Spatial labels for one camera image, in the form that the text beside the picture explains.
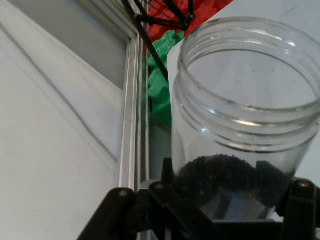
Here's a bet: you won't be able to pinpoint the red and green foam mat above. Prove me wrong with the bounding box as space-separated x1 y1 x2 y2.
147 31 187 126

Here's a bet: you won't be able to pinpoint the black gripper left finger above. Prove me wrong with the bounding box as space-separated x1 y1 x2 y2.
77 157 213 240

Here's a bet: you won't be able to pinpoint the aluminium wall rail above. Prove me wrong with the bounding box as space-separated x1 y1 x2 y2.
118 0 152 240

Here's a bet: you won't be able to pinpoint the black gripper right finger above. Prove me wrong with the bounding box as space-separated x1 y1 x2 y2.
256 161 320 240

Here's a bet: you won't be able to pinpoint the black tripod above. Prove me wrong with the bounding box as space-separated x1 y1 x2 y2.
121 0 196 83

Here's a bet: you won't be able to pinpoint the clear plastic jar black seeds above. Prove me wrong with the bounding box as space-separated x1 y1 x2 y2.
166 16 320 222

